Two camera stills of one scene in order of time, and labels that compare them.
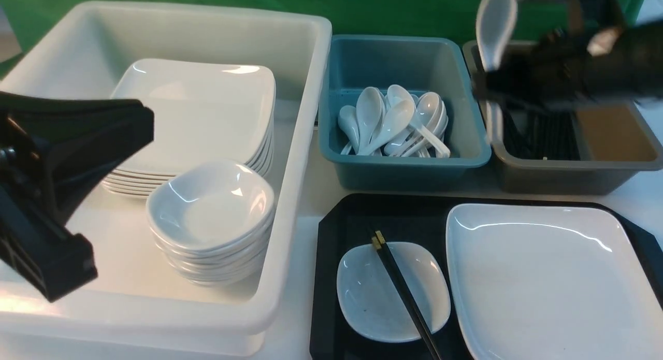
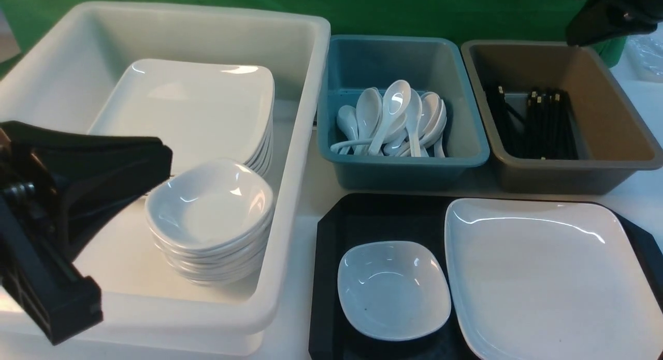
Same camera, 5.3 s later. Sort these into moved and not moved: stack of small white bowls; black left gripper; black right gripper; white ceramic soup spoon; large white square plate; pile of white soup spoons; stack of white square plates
Moved: black left gripper; white ceramic soup spoon; black right gripper
Not moved: pile of white soup spoons; large white square plate; stack of small white bowls; stack of white square plates
